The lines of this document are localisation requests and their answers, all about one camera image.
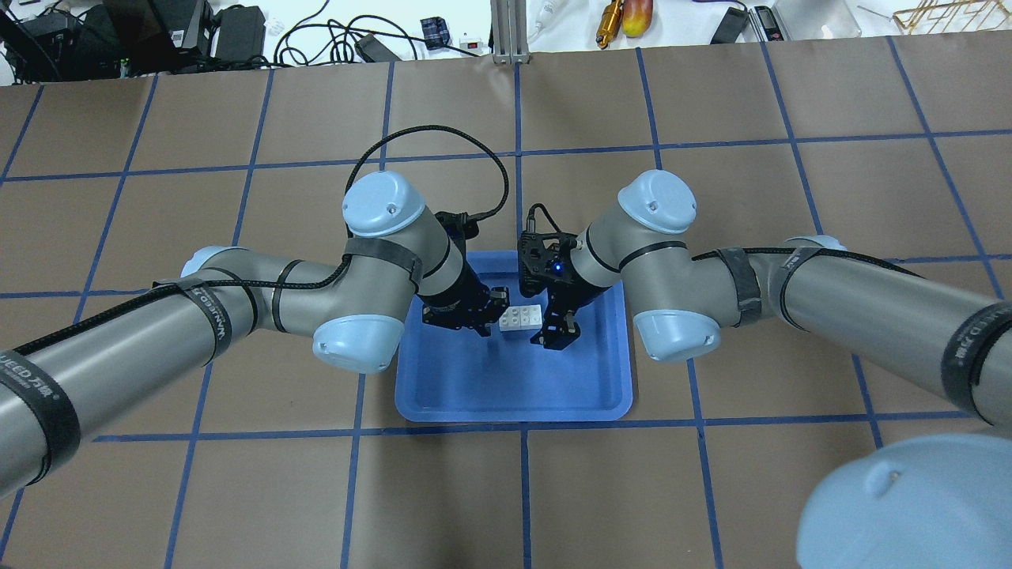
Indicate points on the blue plastic tray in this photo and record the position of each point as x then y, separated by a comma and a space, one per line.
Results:
449, 376

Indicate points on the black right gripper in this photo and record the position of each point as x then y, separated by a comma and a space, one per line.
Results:
567, 296

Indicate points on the clear plastic lidded box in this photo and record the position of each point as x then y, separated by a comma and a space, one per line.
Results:
816, 20

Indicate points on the white block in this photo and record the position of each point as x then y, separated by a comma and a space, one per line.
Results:
530, 317
513, 320

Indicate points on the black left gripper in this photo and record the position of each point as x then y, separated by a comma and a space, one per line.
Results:
456, 294

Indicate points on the gold wire rack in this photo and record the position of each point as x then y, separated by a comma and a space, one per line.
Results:
919, 18

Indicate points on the gold bottle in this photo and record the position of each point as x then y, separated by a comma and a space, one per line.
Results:
609, 24

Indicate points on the black power adapter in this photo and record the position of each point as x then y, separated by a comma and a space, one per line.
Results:
731, 26

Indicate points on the aluminium frame post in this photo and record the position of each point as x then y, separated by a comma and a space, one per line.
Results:
509, 34

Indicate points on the mango fruit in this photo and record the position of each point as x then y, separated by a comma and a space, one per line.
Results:
637, 17

